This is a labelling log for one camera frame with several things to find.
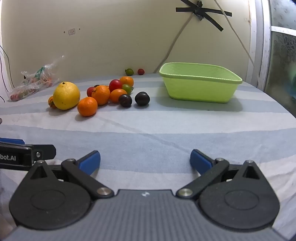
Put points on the large yellow pomelo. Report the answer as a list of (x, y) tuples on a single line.
[(66, 95)]

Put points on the black tape cross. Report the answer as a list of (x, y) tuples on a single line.
[(203, 11)]

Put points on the blue striped bedsheet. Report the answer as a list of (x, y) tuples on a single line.
[(138, 132)]

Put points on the light green plastic basket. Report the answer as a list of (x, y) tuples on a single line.
[(200, 83)]

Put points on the dark purple plum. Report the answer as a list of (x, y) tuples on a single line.
[(125, 100), (142, 98)]

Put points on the white wall sticker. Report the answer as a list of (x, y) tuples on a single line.
[(71, 31)]

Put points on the orange mandarin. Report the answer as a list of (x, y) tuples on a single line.
[(101, 95), (116, 95), (87, 106), (126, 81), (51, 102)]

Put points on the white window frame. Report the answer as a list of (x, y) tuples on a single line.
[(262, 44)]

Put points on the green and red tomato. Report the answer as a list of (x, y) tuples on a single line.
[(127, 88)]

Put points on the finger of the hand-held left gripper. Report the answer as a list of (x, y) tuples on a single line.
[(44, 151), (11, 140)]

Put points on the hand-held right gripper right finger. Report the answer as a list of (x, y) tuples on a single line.
[(200, 161)]

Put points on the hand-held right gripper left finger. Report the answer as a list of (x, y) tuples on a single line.
[(89, 161)]

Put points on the small green tomato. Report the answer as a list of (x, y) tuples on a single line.
[(129, 71)]

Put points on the small red tomato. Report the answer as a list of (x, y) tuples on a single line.
[(140, 71)]

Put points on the clear plastic bag of produce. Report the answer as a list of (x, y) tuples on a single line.
[(32, 83)]

